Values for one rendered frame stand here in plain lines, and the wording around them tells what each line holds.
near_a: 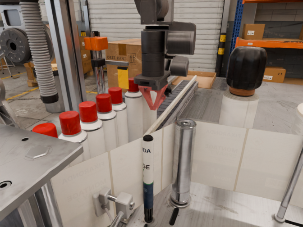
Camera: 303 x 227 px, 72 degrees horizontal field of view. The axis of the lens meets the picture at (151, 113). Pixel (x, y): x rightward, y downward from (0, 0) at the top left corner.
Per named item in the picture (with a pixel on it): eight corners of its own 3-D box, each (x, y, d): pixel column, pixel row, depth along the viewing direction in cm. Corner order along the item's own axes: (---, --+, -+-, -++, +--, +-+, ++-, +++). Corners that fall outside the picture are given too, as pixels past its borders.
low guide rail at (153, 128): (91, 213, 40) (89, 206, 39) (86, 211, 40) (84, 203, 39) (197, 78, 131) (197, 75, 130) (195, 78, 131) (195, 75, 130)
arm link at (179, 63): (163, 49, 85) (159, 38, 76) (191, 51, 82) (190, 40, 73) (158, 77, 83) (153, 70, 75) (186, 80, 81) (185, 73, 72)
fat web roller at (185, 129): (187, 211, 42) (196, 130, 34) (166, 204, 44) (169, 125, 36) (192, 195, 46) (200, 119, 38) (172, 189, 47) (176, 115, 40)
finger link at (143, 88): (170, 105, 60) (171, 73, 56) (162, 115, 54) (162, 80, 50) (148, 102, 62) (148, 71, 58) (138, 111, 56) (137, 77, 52)
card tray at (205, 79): (210, 88, 132) (211, 83, 130) (171, 84, 141) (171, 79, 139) (215, 77, 157) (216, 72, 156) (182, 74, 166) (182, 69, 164)
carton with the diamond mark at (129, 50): (142, 96, 114) (141, 44, 103) (108, 89, 124) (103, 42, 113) (165, 82, 138) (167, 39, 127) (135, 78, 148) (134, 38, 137)
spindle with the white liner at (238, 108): (246, 167, 54) (274, 50, 42) (211, 159, 58) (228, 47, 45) (245, 149, 62) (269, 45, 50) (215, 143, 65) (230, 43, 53)
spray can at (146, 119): (145, 139, 67) (144, 77, 59) (132, 135, 69) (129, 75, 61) (153, 132, 71) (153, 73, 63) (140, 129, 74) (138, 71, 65)
